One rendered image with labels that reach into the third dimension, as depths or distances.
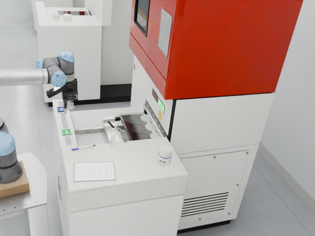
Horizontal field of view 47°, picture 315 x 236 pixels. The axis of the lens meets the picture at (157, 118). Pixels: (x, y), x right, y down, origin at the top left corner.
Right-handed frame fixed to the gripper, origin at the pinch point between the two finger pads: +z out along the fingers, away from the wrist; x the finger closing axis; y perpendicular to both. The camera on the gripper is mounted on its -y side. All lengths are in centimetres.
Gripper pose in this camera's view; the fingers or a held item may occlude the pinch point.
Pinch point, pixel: (64, 111)
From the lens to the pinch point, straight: 212.2
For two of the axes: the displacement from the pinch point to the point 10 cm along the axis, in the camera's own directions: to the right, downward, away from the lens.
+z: -1.1, 8.4, 5.2
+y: 9.4, -0.8, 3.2
